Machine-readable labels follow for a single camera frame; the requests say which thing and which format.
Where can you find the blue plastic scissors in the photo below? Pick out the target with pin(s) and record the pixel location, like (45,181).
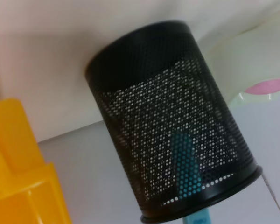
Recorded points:
(196,218)

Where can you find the yellow plastic storage bin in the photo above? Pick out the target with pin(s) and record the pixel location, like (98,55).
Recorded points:
(14,163)

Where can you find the pink peach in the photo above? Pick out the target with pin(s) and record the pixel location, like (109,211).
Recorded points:
(268,86)

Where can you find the black mesh pen cup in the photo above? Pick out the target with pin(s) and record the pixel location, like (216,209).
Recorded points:
(142,77)

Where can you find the green glass fruit bowl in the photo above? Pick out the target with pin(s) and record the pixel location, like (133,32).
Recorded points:
(247,58)

